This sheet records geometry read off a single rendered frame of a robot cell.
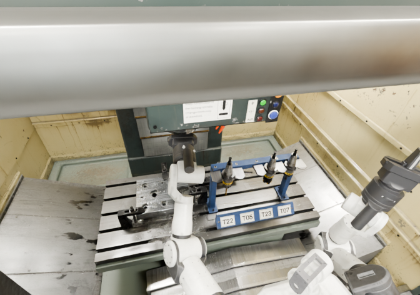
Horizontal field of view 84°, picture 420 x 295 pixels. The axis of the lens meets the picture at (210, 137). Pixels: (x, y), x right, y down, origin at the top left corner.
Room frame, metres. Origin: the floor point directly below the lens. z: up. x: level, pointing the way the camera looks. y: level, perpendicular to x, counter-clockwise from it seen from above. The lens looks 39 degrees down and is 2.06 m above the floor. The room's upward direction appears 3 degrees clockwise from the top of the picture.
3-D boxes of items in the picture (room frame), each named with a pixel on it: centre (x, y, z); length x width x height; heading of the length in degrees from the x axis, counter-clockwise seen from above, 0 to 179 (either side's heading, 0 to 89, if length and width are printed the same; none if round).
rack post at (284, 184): (0.90, -0.45, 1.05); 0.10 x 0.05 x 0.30; 15
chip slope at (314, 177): (0.96, -0.51, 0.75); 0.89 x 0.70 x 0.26; 15
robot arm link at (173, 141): (0.70, 0.11, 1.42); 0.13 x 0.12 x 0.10; 101
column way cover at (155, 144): (1.23, 0.24, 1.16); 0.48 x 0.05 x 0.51; 105
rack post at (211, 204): (0.79, -0.03, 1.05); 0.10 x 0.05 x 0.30; 15
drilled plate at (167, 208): (0.80, 0.25, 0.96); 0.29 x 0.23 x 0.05; 105
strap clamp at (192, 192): (0.81, 0.07, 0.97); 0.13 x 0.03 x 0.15; 105
